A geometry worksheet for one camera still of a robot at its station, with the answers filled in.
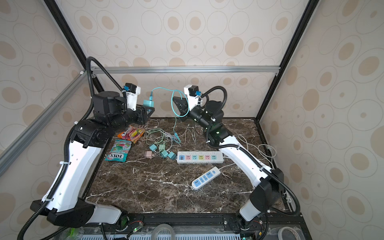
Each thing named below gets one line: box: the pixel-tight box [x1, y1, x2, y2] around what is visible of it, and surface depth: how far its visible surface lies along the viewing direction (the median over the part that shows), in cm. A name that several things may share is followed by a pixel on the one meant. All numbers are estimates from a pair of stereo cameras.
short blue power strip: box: [191, 166, 221, 190], surface depth 88 cm
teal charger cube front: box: [160, 149, 169, 159], surface depth 99 cm
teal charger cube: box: [167, 151, 177, 160], surface depth 97 cm
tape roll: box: [278, 226, 299, 240], surface depth 71 cm
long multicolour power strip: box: [176, 151, 225, 164], surface depth 96 cm
